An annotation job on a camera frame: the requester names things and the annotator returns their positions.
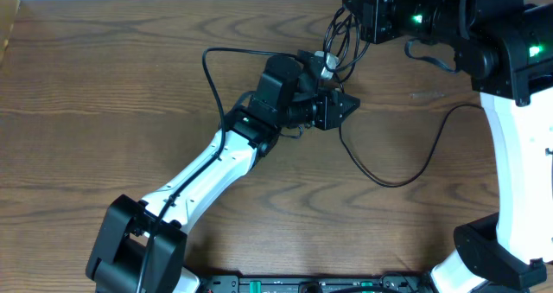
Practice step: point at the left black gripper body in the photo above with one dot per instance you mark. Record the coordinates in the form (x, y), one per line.
(323, 114)

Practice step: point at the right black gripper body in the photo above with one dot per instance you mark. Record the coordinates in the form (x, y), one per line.
(386, 14)

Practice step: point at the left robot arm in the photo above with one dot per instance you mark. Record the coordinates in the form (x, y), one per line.
(141, 244)

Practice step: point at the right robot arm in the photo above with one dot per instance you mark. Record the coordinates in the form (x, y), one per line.
(505, 46)

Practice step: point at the clear tape strip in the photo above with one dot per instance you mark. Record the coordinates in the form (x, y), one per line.
(427, 95)

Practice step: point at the cardboard panel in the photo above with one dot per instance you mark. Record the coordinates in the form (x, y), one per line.
(8, 12)

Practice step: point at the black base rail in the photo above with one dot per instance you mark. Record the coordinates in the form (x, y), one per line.
(234, 283)

